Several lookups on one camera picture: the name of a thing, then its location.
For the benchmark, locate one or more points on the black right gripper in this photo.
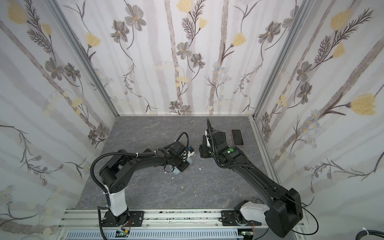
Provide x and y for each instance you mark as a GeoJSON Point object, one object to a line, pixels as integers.
{"type": "Point", "coordinates": [212, 139]}

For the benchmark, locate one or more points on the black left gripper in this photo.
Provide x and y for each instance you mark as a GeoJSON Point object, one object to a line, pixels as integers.
{"type": "Point", "coordinates": [185, 165]}

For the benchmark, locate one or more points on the light blue case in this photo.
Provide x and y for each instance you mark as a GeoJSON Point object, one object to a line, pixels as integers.
{"type": "Point", "coordinates": [179, 168]}

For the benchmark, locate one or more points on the pink phone case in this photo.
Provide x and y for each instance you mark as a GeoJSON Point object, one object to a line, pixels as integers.
{"type": "Point", "coordinates": [232, 138]}

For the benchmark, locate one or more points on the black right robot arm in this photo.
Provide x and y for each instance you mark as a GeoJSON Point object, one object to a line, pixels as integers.
{"type": "Point", "coordinates": [281, 209]}

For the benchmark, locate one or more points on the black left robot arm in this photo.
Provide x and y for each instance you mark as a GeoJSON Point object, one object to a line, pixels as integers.
{"type": "Point", "coordinates": [118, 171]}

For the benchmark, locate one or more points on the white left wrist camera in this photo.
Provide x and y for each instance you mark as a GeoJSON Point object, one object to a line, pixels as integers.
{"type": "Point", "coordinates": [189, 152]}

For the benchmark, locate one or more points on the white cable duct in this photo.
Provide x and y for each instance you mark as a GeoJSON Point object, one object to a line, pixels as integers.
{"type": "Point", "coordinates": [185, 234]}

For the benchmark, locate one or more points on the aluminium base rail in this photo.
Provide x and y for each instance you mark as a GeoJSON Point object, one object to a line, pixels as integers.
{"type": "Point", "coordinates": [163, 219]}

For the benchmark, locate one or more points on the aluminium corner frame post right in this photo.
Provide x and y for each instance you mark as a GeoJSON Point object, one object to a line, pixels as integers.
{"type": "Point", "coordinates": [297, 24]}

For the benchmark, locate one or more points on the aluminium corner frame post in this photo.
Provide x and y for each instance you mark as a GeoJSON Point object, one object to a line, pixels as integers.
{"type": "Point", "coordinates": [80, 52]}
{"type": "Point", "coordinates": [297, 24]}

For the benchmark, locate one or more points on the aluminium corner frame post left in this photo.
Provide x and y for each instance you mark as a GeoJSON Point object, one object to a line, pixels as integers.
{"type": "Point", "coordinates": [80, 52]}

